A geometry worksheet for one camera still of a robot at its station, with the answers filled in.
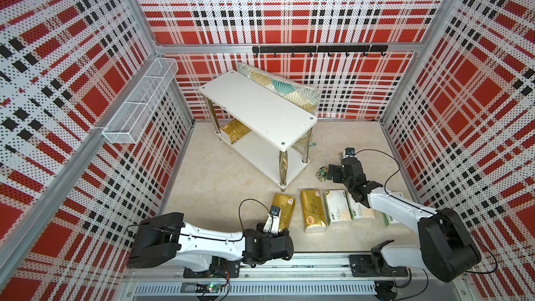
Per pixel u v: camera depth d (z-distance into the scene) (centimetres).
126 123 69
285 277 72
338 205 83
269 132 71
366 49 88
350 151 78
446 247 42
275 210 70
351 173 68
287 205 81
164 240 47
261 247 59
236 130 99
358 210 82
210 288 69
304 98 81
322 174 97
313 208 80
